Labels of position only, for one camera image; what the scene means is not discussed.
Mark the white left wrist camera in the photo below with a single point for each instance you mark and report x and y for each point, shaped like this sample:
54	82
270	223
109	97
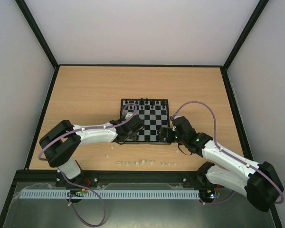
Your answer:
128	116

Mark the black and silver chessboard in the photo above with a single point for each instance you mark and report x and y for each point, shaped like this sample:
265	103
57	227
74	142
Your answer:
154	119

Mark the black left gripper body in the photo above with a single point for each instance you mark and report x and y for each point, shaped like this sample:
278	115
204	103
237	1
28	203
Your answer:
133	137

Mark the light blue slotted cable duct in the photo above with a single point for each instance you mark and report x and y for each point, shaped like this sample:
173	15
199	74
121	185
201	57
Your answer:
112	194

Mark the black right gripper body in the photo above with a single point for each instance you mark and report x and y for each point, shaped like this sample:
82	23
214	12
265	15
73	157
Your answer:
167	134

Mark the black mounting rail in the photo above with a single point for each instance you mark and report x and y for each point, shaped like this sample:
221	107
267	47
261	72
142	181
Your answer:
186	178

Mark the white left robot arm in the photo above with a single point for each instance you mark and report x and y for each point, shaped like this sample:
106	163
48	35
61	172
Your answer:
59	144

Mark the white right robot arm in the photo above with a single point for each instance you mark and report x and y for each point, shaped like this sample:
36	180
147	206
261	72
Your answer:
259	183

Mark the green circuit board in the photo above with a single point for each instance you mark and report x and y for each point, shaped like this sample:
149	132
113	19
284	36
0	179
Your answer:
212	194

